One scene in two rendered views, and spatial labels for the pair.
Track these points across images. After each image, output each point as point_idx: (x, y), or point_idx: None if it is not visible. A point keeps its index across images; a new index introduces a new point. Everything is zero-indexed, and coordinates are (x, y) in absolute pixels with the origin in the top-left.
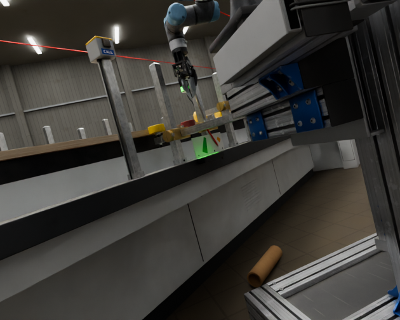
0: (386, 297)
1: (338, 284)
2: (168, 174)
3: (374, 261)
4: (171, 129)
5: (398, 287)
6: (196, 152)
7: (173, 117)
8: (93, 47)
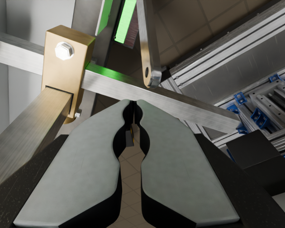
0: (230, 97)
1: (215, 76)
2: (92, 112)
3: (250, 53)
4: (72, 117)
5: (237, 107)
6: (105, 22)
7: (59, 116)
8: None
